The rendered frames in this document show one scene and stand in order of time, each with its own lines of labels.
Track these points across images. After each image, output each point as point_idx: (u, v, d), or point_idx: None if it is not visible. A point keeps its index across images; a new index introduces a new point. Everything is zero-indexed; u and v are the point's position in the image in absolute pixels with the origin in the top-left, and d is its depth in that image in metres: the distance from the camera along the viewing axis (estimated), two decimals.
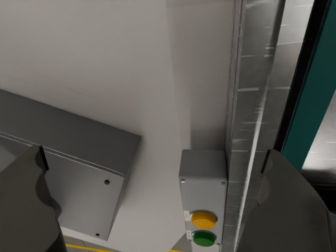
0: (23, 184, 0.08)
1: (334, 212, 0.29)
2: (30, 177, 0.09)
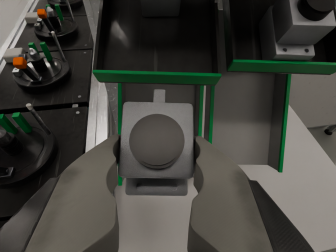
0: (99, 168, 0.10)
1: None
2: (105, 163, 0.10)
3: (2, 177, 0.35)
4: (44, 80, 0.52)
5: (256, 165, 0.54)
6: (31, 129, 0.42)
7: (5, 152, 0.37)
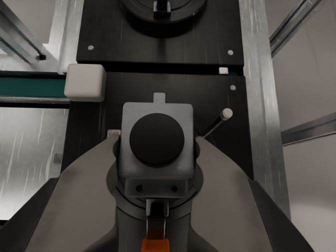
0: (99, 168, 0.10)
1: None
2: (105, 163, 0.10)
3: None
4: (173, 9, 0.28)
5: None
6: None
7: None
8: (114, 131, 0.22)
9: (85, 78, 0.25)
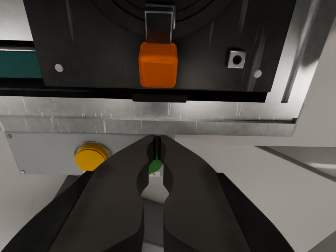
0: (131, 167, 0.10)
1: None
2: (138, 163, 0.10)
3: None
4: None
5: None
6: None
7: None
8: None
9: None
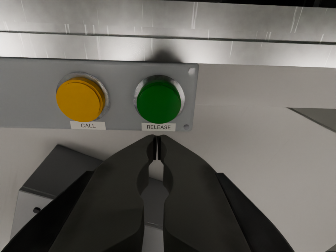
0: (131, 167, 0.10)
1: None
2: (138, 163, 0.10)
3: None
4: None
5: None
6: None
7: None
8: None
9: None
